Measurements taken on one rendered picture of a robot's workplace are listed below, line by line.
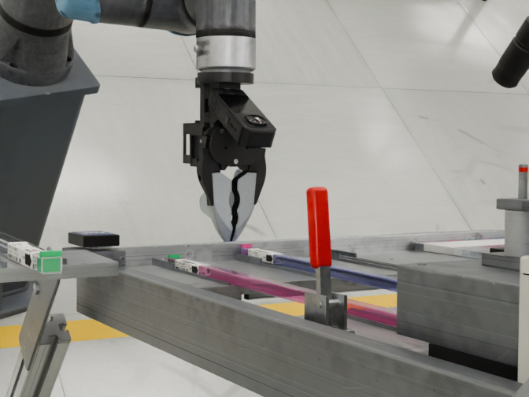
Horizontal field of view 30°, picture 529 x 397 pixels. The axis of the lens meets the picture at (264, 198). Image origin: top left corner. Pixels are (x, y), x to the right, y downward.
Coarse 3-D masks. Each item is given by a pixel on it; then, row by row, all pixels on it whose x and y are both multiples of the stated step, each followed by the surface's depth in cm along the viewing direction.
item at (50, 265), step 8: (0, 232) 76; (0, 240) 72; (8, 240) 71; (16, 240) 71; (0, 248) 72; (32, 256) 65; (32, 264) 65; (40, 264) 64; (48, 264) 64; (56, 264) 64; (40, 272) 64; (48, 272) 64; (56, 272) 64
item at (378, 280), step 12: (240, 252) 120; (276, 264) 112; (288, 264) 110; (300, 264) 108; (336, 276) 102; (348, 276) 100; (360, 276) 98; (372, 276) 96; (384, 276) 95; (384, 288) 94; (396, 288) 93
